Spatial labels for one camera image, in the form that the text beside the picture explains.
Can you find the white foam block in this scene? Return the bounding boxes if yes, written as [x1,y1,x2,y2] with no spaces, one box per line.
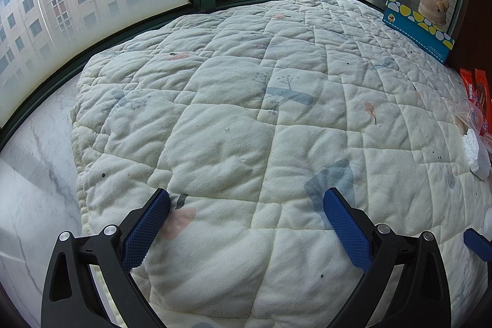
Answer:
[463,128,491,181]

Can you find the red snack bag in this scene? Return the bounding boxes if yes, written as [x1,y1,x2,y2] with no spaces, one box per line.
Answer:
[459,68,491,134]

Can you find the brown wooden wardrobe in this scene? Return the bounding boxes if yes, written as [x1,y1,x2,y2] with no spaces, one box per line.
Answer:
[446,0,491,84]

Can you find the blue yellow tissue box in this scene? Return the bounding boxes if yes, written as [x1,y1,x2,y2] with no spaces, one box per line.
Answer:
[382,0,454,64]

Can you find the beige plush toy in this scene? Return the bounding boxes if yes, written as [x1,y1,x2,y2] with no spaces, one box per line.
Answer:
[418,0,450,26]

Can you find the white quilted mattress pad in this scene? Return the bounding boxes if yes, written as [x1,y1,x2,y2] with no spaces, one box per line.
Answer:
[72,0,491,327]

